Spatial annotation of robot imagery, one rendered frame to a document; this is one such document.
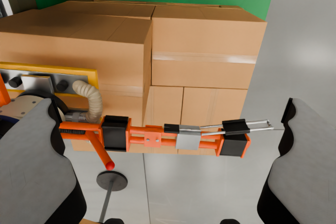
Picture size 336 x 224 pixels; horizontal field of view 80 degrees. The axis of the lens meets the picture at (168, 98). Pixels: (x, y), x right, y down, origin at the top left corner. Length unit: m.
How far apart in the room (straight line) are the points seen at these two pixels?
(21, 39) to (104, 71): 0.29
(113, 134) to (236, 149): 0.37
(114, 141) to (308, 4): 1.70
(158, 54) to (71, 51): 0.51
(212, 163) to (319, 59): 1.51
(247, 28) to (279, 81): 1.00
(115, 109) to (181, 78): 0.50
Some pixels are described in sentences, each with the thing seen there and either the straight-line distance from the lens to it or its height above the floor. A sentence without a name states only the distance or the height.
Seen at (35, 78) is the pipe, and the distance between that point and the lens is 0.71.
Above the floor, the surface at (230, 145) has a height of 1.20.
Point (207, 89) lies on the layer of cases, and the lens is 1.27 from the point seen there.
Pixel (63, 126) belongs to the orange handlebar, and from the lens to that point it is 0.65.
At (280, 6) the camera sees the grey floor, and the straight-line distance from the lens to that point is 1.84.
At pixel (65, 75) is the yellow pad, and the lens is 0.69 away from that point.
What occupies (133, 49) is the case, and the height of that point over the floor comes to 0.94.
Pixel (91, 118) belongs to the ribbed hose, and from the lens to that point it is 0.67.
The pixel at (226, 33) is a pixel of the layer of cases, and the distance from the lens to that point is 1.16.
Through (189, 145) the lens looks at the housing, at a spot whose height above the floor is 1.19.
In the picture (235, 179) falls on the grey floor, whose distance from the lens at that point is 2.93.
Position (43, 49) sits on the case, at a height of 0.94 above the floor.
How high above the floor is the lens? 1.63
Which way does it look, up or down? 58 degrees down
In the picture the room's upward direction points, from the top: 179 degrees counter-clockwise
